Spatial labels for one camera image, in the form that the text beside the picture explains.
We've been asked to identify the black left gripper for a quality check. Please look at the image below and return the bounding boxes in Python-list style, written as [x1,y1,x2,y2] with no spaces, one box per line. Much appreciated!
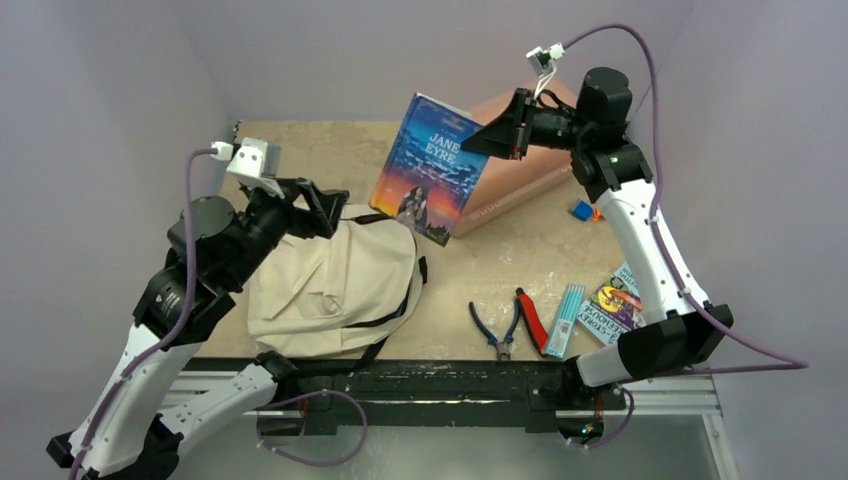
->
[226,172,349,286]

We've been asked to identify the beige canvas backpack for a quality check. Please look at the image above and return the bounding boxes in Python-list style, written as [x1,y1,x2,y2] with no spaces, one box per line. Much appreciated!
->
[247,205,428,359]

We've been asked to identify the blue thin book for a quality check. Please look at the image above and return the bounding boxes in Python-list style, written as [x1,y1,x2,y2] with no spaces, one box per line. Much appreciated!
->
[369,92,488,247]

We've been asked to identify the teal pencil pack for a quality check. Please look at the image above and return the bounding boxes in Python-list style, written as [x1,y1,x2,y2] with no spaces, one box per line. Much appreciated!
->
[543,284,585,360]

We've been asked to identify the light blue treehouse book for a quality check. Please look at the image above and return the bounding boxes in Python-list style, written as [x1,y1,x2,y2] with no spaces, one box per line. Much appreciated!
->
[577,263,646,345]

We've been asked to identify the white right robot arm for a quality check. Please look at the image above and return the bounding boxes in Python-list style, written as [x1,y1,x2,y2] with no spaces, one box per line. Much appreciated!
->
[461,67,733,407]

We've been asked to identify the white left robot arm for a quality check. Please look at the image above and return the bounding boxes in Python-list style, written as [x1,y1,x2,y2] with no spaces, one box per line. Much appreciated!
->
[47,178,349,479]

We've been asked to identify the orange blue small item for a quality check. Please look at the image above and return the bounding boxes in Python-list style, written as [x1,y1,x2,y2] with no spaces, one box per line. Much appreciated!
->
[570,200,603,222]

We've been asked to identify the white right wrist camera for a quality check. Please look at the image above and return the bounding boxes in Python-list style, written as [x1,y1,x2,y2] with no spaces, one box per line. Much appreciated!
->
[525,42,565,98]

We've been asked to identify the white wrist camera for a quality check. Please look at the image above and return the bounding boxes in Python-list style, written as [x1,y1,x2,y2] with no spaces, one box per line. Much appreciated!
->
[525,42,565,98]
[210,137,283,198]

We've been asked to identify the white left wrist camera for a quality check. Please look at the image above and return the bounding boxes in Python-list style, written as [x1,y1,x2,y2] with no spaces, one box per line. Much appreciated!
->
[210,137,283,198]

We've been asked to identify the red handled cutter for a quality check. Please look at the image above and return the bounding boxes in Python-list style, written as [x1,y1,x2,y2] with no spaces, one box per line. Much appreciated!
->
[516,287,549,356]

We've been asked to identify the blue handled pliers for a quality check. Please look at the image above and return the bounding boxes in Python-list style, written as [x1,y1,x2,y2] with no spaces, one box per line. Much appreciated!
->
[468,301,523,362]

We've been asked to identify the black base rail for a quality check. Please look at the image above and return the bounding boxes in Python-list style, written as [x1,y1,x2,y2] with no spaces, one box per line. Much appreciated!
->
[218,357,627,435]

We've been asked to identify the aluminium frame rail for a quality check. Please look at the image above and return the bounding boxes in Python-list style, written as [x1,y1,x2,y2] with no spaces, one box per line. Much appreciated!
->
[609,122,723,417]

